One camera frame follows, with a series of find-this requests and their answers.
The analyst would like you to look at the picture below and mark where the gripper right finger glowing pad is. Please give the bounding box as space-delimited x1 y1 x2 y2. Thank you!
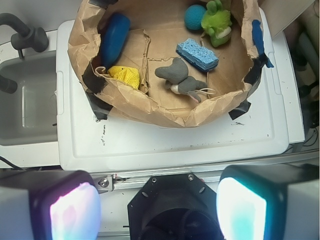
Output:
216 163 320 240

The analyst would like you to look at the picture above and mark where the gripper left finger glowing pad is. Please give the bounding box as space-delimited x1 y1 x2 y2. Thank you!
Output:
0 170 101 240

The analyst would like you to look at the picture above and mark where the yellow cloth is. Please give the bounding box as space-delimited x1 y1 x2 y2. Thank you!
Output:
107 65 140 89

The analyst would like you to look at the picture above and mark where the white plastic tray lid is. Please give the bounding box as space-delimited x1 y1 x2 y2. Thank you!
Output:
56 20 305 173

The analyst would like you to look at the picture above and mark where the grey sink basin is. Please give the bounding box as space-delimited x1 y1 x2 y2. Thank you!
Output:
0 51 58 146

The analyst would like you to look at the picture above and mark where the grey stuffed mouse toy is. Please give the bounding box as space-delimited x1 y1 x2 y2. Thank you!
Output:
154 57 213 104

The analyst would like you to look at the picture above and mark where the light blue sponge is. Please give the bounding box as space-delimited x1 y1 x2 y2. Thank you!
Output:
176 38 219 73

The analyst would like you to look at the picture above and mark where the brown paper bag bin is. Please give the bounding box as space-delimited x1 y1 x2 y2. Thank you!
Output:
68 0 262 128

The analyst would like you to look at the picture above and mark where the dark grey faucet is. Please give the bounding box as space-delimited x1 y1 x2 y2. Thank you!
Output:
0 13 50 94

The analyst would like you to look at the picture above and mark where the blue felt strip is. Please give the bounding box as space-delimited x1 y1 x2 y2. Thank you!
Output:
251 19 274 68

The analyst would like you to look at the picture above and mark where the green stuffed frog toy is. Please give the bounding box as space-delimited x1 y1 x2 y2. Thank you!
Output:
201 0 232 48

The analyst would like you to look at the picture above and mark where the dark blue plastic bottle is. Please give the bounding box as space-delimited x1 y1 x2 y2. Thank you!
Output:
100 12 131 69

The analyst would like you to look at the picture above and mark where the teal felt ball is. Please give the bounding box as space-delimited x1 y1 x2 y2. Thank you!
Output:
184 4 206 31

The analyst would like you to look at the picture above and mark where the aluminium frame rail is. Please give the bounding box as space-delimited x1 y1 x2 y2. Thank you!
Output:
92 152 320 195

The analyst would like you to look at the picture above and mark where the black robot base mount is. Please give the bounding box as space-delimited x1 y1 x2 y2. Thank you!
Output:
127 173 225 240

